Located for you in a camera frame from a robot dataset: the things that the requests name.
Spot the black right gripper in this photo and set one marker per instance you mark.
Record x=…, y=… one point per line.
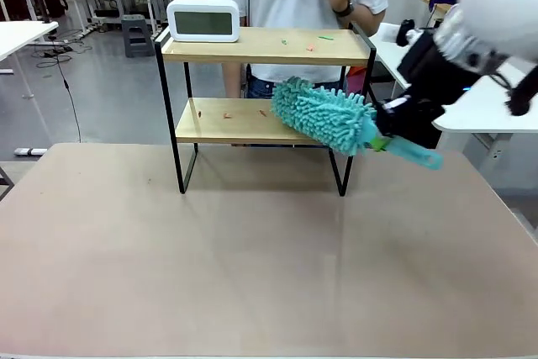
x=437, y=69

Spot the teal microfiber duster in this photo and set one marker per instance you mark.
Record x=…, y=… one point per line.
x=323, y=115

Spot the person's right forearm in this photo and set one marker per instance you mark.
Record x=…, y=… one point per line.
x=233, y=81

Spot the person's left forearm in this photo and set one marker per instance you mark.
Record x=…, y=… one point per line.
x=363, y=20

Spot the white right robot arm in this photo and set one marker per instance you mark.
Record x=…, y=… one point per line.
x=500, y=1

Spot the orange pink bag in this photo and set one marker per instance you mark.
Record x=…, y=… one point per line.
x=356, y=79

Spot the white table with grey legs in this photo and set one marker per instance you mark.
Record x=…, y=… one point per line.
x=483, y=115

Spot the black controller device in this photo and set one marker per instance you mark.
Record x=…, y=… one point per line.
x=405, y=33

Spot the long green paper scrap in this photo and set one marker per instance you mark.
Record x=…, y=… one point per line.
x=325, y=38

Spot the black wristwatch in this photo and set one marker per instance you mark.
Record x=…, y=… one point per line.
x=344, y=9

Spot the white digital clock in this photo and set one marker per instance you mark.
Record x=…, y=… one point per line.
x=202, y=22

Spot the grey plastic step stool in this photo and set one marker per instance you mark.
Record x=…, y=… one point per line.
x=136, y=35

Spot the black backpack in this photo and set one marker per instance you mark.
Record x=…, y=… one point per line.
x=54, y=1

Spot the white power strip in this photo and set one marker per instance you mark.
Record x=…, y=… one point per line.
x=30, y=151

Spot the white side table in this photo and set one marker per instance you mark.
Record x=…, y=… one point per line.
x=21, y=35

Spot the black frame wooden two-tier shelf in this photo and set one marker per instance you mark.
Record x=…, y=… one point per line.
x=260, y=51

